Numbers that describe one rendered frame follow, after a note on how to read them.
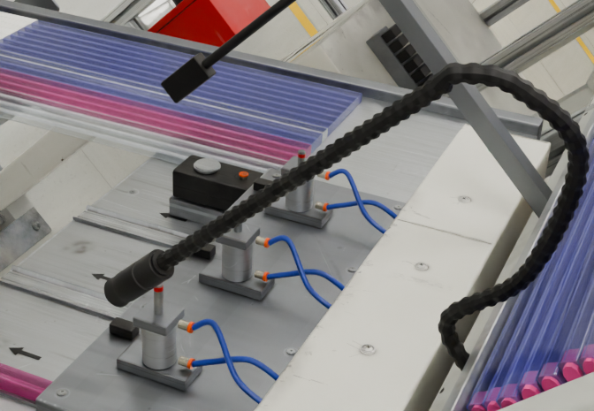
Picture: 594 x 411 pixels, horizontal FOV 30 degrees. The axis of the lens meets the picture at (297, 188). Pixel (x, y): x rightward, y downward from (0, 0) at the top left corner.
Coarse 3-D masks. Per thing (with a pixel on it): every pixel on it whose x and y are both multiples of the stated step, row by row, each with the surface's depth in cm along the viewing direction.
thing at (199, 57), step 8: (200, 56) 90; (184, 64) 90; (192, 64) 90; (200, 64) 90; (176, 72) 91; (184, 72) 90; (192, 72) 90; (200, 72) 90; (208, 72) 90; (168, 80) 92; (176, 80) 91; (184, 80) 91; (192, 80) 91; (200, 80) 90; (168, 88) 92; (176, 88) 92; (184, 88) 91; (192, 88) 91; (176, 96) 92; (184, 96) 92
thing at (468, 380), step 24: (24, 0) 145; (48, 0) 143; (552, 192) 76; (528, 240) 70; (504, 312) 63; (480, 336) 61; (480, 360) 59; (456, 384) 57; (576, 384) 47; (456, 408) 55; (504, 408) 49; (528, 408) 48; (552, 408) 46; (576, 408) 45
